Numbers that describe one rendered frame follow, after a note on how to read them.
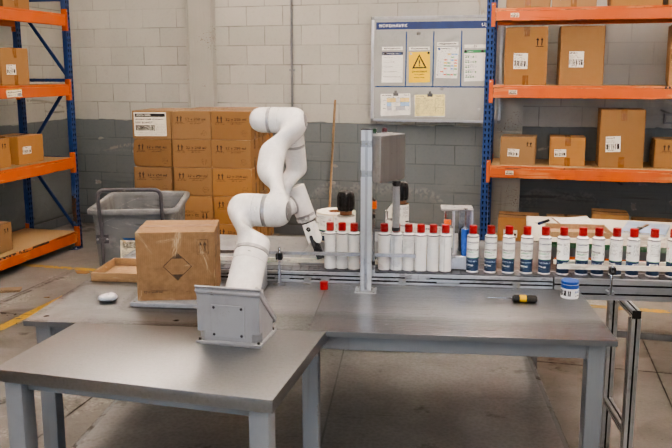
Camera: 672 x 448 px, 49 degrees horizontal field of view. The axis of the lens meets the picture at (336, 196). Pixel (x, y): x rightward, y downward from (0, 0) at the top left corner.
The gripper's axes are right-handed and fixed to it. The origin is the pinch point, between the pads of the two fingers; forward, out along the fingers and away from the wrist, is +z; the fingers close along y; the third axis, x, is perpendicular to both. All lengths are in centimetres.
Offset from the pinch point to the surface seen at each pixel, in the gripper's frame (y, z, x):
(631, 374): -18, 83, -107
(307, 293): -21.4, 9.8, 6.1
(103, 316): -57, -14, 73
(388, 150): -14, -34, -44
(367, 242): -16.8, -1.6, -23.7
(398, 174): -8, -23, -44
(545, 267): -3, 35, -89
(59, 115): 489, -147, 323
